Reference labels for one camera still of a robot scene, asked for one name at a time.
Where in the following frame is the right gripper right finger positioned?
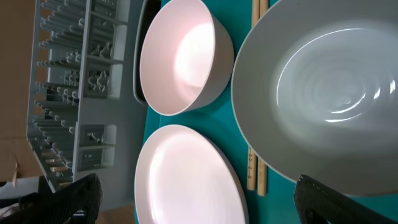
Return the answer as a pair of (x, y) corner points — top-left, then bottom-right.
(294, 175), (397, 224)

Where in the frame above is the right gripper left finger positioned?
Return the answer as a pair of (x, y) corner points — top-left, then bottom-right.
(1, 173), (103, 224)

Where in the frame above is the grey-green bowl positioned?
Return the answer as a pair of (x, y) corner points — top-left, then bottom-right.
(231, 0), (397, 196)

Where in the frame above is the pink small bowl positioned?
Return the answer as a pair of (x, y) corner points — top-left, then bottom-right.
(139, 0), (234, 116)

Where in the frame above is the right wooden chopstick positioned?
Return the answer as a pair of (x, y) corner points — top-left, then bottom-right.
(257, 0), (269, 197)

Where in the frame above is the wooden chopstick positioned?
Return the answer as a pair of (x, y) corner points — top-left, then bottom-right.
(257, 0), (269, 197)
(247, 0), (260, 190)

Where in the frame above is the left wooden chopstick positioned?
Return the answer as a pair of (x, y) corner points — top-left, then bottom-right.
(247, 0), (260, 190)

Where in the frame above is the large pink plate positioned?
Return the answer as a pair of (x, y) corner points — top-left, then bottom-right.
(134, 124), (249, 223)

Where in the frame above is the teal serving tray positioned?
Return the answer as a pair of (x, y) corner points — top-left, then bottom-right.
(144, 1), (397, 223)

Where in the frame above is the grey plastic dish rack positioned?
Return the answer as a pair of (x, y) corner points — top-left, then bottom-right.
(26, 0), (162, 212)

